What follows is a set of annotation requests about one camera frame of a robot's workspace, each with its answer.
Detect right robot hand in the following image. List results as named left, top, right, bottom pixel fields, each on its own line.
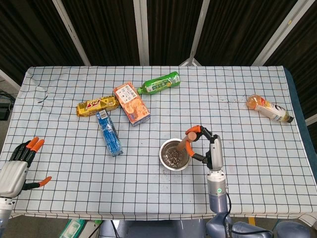
left=185, top=125, right=223, bottom=172

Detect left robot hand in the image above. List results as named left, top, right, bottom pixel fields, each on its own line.
left=0, top=136, right=53, bottom=198

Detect brown cylindrical object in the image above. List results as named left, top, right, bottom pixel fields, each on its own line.
left=177, top=132, right=198, bottom=152

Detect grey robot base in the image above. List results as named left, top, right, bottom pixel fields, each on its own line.
left=99, top=219, right=208, bottom=238

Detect brown food bits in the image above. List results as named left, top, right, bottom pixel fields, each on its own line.
left=165, top=148, right=184, bottom=166

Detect stainless steel bowl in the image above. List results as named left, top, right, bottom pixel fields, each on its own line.
left=159, top=138, right=193, bottom=171

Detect black equipment box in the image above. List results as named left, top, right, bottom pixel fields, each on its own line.
left=0, top=90, right=15, bottom=121

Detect orange juice bottle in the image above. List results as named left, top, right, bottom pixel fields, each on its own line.
left=246, top=94, right=295, bottom=124

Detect green white package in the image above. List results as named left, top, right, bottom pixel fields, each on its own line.
left=58, top=218, right=87, bottom=238

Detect green plastic drink bottle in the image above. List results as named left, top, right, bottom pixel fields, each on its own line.
left=137, top=71, right=181, bottom=95

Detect orange cracker box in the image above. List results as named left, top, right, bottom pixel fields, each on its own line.
left=113, top=81, right=151, bottom=127

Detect checked white tablecloth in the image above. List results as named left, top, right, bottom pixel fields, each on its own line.
left=0, top=65, right=310, bottom=221

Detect blue biscuit box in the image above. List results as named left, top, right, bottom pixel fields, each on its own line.
left=95, top=110, right=124, bottom=157

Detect gold biscuit packet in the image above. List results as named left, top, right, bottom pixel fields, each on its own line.
left=76, top=96, right=119, bottom=117

